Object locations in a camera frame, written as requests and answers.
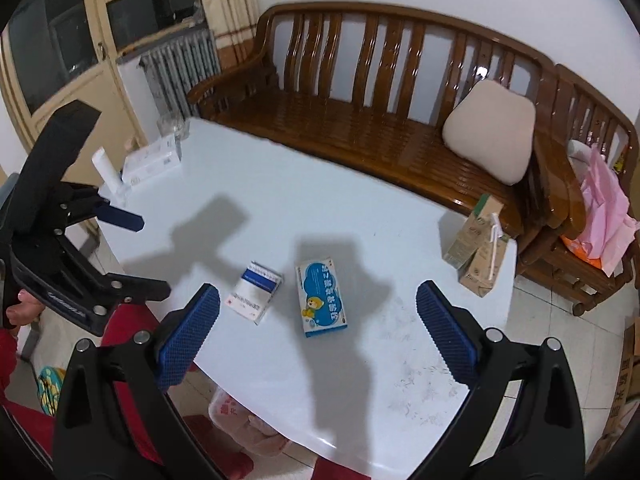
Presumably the white blue medicine box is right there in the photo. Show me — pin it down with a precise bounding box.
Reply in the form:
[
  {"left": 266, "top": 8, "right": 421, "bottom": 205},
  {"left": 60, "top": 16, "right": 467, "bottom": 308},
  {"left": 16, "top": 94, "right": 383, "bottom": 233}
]
[{"left": 224, "top": 261, "right": 283, "bottom": 325}]

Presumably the blue cartoon medicine box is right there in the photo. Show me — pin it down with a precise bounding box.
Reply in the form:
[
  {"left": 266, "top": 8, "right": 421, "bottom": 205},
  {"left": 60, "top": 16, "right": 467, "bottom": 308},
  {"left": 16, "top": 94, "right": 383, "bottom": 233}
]
[{"left": 295, "top": 258, "right": 348, "bottom": 338}]

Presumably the white red trash bag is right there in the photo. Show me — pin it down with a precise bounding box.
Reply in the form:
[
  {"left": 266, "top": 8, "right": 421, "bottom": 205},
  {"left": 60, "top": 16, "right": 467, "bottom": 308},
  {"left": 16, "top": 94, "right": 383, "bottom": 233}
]
[{"left": 208, "top": 388, "right": 290, "bottom": 457}]

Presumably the person's left hand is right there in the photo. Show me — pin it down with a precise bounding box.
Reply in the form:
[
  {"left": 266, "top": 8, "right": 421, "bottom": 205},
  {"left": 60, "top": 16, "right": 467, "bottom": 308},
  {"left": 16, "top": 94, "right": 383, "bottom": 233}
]
[{"left": 6, "top": 289, "right": 46, "bottom": 327}]

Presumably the white paper roll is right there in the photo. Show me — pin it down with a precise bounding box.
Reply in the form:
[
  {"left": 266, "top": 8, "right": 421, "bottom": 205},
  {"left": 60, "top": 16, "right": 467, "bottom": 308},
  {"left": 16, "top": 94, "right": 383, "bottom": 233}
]
[{"left": 91, "top": 148, "right": 128, "bottom": 200}]

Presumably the white product box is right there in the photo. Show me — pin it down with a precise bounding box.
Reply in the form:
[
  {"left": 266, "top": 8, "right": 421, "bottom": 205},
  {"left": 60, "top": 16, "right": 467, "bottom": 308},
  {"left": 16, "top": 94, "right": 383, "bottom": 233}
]
[{"left": 122, "top": 136, "right": 181, "bottom": 186}]

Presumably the cardboard boxes pile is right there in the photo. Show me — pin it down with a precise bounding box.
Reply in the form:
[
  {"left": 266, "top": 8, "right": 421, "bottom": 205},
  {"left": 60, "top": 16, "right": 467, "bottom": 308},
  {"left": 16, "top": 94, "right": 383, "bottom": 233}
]
[{"left": 586, "top": 318, "right": 639, "bottom": 472}]

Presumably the glass jar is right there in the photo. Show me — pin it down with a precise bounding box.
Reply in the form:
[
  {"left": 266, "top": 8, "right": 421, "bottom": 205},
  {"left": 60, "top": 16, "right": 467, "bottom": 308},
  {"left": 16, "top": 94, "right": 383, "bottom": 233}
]
[{"left": 156, "top": 112, "right": 190, "bottom": 141}]

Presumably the grey radiator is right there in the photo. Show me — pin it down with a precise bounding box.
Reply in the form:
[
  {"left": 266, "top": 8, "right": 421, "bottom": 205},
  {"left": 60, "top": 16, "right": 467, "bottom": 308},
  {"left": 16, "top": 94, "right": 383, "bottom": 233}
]
[{"left": 139, "top": 28, "right": 220, "bottom": 118}]

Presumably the small brown drink carton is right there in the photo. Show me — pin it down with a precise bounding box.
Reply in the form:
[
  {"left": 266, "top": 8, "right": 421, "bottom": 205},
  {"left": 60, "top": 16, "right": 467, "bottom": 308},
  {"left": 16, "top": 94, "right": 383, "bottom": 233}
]
[{"left": 459, "top": 234, "right": 510, "bottom": 298}]

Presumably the tall green drink carton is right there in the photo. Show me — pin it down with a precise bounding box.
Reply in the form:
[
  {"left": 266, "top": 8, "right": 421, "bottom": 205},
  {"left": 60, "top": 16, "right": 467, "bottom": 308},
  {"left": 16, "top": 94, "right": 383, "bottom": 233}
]
[{"left": 444, "top": 194, "right": 503, "bottom": 270}]

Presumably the pink plastic bag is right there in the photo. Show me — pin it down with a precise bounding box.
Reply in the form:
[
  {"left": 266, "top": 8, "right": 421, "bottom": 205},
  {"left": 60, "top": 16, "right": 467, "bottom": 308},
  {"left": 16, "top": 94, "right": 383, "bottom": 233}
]
[{"left": 562, "top": 140, "right": 639, "bottom": 278}]

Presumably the beige curtain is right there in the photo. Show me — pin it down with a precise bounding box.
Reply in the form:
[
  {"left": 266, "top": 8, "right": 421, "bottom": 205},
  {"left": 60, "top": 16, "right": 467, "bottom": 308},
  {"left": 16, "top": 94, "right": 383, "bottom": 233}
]
[{"left": 202, "top": 0, "right": 259, "bottom": 72}]

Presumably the beige cushion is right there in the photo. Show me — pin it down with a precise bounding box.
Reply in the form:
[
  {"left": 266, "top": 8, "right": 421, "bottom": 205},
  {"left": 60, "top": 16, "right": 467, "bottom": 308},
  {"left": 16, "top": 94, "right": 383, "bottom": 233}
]
[{"left": 442, "top": 79, "right": 536, "bottom": 185}]

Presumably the wooden armchair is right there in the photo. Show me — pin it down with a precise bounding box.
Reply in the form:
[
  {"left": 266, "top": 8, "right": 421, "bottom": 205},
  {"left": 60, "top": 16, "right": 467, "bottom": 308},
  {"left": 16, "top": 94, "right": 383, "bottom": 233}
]
[{"left": 518, "top": 65, "right": 639, "bottom": 316}]

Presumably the long wooden bench sofa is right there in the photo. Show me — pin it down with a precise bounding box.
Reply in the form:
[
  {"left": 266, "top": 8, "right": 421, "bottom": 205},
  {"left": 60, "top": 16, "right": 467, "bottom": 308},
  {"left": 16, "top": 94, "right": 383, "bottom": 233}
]
[{"left": 188, "top": 1, "right": 567, "bottom": 236}]

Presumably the window door frame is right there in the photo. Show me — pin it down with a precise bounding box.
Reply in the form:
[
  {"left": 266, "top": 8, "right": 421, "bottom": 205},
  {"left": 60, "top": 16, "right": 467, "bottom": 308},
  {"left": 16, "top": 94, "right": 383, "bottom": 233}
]
[{"left": 1, "top": 0, "right": 208, "bottom": 184}]

